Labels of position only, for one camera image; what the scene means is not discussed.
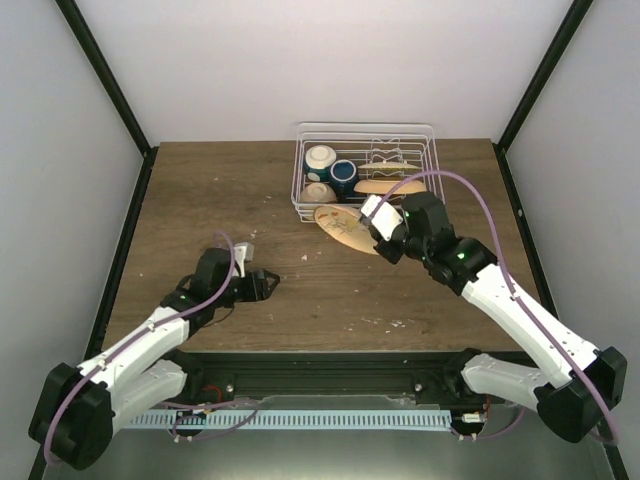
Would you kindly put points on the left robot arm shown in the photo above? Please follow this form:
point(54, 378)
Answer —
point(80, 409)

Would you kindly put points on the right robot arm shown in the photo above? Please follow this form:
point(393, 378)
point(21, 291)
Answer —
point(572, 383)

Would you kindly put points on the dark blue mug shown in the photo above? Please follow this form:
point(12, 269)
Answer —
point(343, 177)

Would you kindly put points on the black frame post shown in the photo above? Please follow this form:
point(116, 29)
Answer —
point(562, 38)
point(92, 51)

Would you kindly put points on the round bamboo steamer tray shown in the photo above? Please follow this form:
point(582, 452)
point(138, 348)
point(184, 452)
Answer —
point(386, 165)

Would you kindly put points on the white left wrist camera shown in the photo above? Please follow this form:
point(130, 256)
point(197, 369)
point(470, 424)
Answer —
point(243, 254)

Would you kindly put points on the right black frame post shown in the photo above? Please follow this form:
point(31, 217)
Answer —
point(562, 38)

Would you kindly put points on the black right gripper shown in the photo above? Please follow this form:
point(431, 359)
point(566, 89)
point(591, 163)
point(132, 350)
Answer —
point(389, 255)

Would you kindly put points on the bird painted plate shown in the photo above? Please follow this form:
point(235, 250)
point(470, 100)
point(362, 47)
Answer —
point(343, 225)

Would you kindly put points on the light blue slotted cable duct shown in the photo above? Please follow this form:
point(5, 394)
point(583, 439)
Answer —
point(405, 420)

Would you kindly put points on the cream orange plate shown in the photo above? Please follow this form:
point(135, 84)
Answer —
point(381, 187)

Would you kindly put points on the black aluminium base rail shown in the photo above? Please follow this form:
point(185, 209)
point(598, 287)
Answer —
point(424, 377)

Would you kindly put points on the left black frame post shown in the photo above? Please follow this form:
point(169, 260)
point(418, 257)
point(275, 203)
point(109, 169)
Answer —
point(92, 51)

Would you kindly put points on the small white bowl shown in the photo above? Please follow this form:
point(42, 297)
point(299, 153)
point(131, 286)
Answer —
point(317, 193)

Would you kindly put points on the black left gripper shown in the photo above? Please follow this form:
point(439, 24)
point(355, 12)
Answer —
point(258, 285)

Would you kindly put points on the white wire dish rack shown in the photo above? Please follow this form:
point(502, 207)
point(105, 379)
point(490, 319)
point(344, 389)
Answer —
point(363, 142)

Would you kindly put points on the white bowl teal outside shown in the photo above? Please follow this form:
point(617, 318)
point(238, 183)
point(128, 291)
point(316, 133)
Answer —
point(317, 163)

